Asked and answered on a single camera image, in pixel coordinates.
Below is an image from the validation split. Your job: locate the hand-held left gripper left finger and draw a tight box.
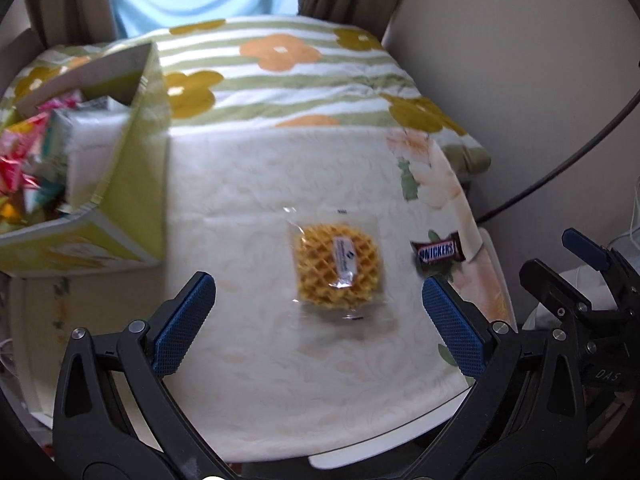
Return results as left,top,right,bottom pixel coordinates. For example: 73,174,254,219
52,271,217,480

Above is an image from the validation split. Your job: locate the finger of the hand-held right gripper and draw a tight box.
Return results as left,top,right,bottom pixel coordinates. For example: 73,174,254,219
519,258,602,327
562,227,640,307

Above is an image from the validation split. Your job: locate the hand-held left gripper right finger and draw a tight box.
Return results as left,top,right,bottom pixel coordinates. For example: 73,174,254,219
421,275,588,480

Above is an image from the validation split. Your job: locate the waffle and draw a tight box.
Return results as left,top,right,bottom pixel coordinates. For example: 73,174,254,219
282,205,401,329

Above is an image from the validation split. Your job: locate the yellow cardboard box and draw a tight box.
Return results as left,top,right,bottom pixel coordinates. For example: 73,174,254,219
0,42,169,279

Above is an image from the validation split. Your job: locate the white table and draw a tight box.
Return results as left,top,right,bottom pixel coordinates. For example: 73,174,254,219
306,226,519,467

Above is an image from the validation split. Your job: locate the brown chocolate bar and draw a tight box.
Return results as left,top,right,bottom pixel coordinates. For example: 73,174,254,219
410,230,467,277

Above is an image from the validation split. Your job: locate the plain white snack packet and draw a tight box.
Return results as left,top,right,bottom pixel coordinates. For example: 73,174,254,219
65,107,132,209

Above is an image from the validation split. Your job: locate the teal white snack packet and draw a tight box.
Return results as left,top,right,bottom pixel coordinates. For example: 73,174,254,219
42,109,72,207

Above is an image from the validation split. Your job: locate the pink red snack packet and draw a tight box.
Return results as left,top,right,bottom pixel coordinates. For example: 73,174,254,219
0,112,52,221

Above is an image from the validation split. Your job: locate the floral striped blanket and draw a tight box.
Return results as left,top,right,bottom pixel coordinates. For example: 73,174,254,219
0,15,493,181

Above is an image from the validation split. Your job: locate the black cable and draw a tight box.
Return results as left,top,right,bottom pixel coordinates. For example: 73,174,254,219
475,89,640,224

